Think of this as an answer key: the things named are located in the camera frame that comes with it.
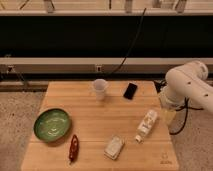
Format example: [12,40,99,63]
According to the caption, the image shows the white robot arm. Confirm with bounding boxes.
[159,61,213,125]

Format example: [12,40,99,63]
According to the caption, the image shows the green ceramic bowl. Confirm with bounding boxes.
[33,108,71,143]

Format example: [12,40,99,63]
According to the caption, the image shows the black smartphone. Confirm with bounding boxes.
[123,83,137,100]

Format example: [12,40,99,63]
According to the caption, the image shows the white plastic bottle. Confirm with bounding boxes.
[135,110,158,143]

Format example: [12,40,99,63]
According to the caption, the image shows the white sponge block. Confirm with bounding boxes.
[104,136,125,160]

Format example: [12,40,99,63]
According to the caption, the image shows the red chili pepper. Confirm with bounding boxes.
[69,135,79,162]

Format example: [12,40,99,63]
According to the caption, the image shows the black hanging cable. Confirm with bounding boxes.
[107,7,147,76]

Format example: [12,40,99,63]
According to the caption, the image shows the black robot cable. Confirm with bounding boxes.
[153,79,204,136]

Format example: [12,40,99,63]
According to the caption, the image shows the grey metal rail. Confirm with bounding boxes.
[0,57,213,74]

